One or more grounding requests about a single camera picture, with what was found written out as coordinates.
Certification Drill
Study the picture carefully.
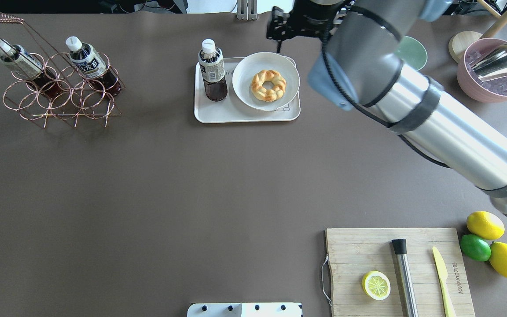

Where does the pink bowl with ice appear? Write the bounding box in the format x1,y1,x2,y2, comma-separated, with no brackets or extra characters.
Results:
457,38,507,103

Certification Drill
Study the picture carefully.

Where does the wooden cutting board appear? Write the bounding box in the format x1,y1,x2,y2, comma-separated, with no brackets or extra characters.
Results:
325,228,475,317

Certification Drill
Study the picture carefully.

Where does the aluminium frame post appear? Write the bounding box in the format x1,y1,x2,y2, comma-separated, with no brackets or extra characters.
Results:
236,0,258,21

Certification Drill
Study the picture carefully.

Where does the steel ice scoop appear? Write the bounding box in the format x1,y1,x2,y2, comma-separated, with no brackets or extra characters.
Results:
471,43,507,82

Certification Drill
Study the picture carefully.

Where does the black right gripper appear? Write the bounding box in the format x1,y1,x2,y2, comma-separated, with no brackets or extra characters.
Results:
288,0,345,37

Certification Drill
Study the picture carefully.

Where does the glazed ring donut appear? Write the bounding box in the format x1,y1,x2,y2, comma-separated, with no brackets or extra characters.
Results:
251,70,287,102

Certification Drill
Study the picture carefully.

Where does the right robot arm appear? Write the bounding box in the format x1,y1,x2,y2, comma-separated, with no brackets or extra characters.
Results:
288,0,507,217

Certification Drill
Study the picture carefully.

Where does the wooden mug tree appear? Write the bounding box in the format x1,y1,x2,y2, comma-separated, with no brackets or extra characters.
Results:
448,0,507,63

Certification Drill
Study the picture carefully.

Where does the white plate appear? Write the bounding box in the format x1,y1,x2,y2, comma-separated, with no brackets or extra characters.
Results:
232,52,300,111

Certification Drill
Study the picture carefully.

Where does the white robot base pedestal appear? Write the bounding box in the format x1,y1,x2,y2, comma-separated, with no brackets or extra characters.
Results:
187,302,304,317

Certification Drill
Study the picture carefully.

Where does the tea bottle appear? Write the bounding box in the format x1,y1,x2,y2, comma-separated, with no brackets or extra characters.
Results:
65,36,121,96
198,39,228,102

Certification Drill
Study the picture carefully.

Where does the yellow green plastic knife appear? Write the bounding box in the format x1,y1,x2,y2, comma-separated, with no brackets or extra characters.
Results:
431,246,457,317

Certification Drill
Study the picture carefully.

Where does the copper wire bottle rack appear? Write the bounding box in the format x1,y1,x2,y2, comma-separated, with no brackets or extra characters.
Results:
0,12,125,128

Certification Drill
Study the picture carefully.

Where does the tea bottle front end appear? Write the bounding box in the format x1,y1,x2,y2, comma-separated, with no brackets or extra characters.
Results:
0,39,62,99

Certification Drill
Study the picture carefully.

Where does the white serving tray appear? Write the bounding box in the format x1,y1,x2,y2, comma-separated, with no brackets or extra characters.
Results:
194,57,301,124

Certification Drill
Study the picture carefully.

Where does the yellow lemon far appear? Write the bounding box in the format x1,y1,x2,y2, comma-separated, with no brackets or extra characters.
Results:
466,210,505,240

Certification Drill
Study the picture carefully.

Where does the mint green bowl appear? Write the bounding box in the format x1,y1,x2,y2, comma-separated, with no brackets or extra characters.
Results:
394,36,428,70

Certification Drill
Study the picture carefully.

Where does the green lime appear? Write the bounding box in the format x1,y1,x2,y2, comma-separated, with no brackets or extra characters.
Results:
459,233,492,262

